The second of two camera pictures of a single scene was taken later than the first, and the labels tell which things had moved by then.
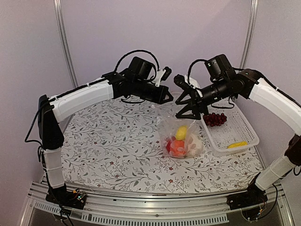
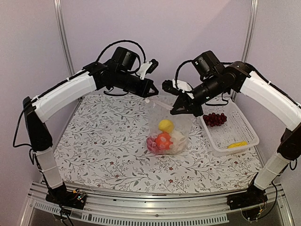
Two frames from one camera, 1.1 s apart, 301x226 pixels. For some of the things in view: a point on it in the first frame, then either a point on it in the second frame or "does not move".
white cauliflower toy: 195,146 -> 179,143
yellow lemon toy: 181,133 -> 166,125
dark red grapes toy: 213,119 does not move
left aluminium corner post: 59,11 does not move
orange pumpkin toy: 177,149 -> 162,141
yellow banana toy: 237,144 does not move
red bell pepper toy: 168,146 -> 152,145
